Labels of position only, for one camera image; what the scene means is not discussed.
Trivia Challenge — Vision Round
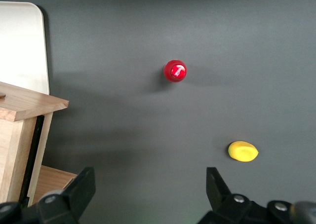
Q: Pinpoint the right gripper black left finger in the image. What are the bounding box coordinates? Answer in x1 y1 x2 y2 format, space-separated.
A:
37 166 96 224

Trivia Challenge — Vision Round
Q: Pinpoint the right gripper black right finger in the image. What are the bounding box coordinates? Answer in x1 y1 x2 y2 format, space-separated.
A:
197 167 269 224

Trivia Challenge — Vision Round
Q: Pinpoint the wooden drawer cabinet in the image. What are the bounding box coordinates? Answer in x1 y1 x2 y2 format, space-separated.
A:
0 81 70 205

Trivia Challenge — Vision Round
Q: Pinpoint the yellow lemon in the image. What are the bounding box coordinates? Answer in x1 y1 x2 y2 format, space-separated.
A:
227 141 260 163

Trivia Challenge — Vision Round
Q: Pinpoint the red bottle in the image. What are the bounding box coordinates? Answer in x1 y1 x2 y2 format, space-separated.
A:
163 59 188 84

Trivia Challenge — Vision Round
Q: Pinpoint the beige rectangular tray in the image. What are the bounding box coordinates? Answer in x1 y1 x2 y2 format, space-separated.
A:
0 1 51 96

